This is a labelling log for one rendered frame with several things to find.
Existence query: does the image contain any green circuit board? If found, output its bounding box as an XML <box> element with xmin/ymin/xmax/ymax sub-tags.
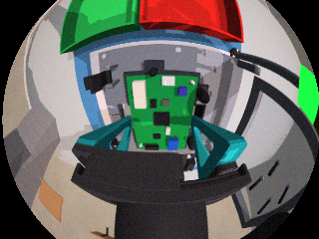
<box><xmin>126</xmin><ymin>75</ymin><xmax>198</xmax><ymax>150</ymax></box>

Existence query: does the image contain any red bin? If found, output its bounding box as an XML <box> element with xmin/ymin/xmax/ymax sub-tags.
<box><xmin>140</xmin><ymin>0</ymin><xmax>244</xmax><ymax>43</ymax></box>

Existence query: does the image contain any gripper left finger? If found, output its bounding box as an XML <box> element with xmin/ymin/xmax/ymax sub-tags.
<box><xmin>76</xmin><ymin>116</ymin><xmax>133</xmax><ymax>150</ymax></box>

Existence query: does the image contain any green open-top bin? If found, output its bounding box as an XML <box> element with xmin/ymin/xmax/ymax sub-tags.
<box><xmin>60</xmin><ymin>0</ymin><xmax>142</xmax><ymax>55</ymax></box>

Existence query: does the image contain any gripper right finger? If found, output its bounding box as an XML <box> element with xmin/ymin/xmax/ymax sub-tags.
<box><xmin>190</xmin><ymin>116</ymin><xmax>247</xmax><ymax>179</ymax></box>

